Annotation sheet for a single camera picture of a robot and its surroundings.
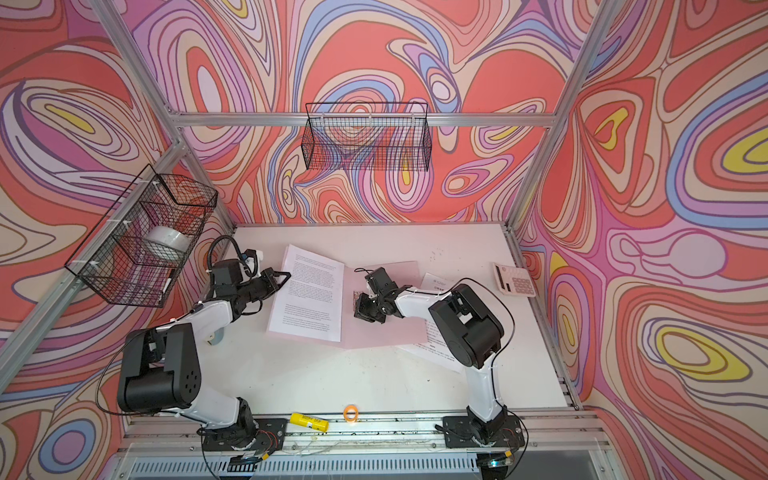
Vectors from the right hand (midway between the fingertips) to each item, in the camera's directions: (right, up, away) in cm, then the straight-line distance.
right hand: (357, 320), depth 94 cm
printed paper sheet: (-15, +6, -2) cm, 16 cm away
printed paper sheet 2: (+24, -7, -6) cm, 26 cm away
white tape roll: (-44, +26, -21) cm, 55 cm away
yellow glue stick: (-10, -21, -21) cm, 31 cm away
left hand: (-20, +15, -4) cm, 25 cm away
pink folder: (+1, -3, -4) cm, 5 cm away
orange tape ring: (-1, -20, -18) cm, 27 cm away
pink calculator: (+53, +12, +7) cm, 55 cm away
